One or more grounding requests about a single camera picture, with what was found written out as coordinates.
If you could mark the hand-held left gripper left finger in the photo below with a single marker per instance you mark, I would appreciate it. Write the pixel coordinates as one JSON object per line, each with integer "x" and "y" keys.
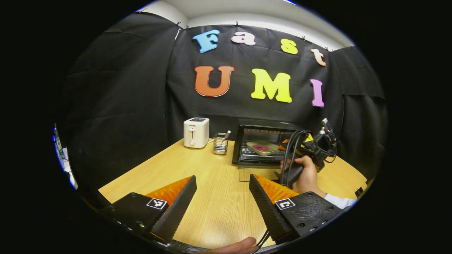
{"x": 176, "y": 211}

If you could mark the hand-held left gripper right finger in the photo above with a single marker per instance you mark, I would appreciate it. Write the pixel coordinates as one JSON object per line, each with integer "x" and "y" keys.
{"x": 266, "y": 211}

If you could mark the green bottle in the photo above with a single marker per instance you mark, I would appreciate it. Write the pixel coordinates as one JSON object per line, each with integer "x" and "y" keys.
{"x": 57, "y": 141}

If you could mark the white toaster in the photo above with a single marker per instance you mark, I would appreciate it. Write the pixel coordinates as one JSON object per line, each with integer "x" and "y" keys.
{"x": 196, "y": 134}

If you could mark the shallow plate with food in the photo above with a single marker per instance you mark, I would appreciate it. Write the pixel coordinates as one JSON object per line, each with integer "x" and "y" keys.
{"x": 263, "y": 148}

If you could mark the black backdrop cloth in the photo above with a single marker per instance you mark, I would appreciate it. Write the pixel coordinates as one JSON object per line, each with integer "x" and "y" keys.
{"x": 120, "y": 106}

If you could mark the black electric oven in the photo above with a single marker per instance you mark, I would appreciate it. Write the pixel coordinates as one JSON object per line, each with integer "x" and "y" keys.
{"x": 254, "y": 160}

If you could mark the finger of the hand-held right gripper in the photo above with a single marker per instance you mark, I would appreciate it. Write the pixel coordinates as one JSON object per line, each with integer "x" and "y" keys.
{"x": 283, "y": 145}

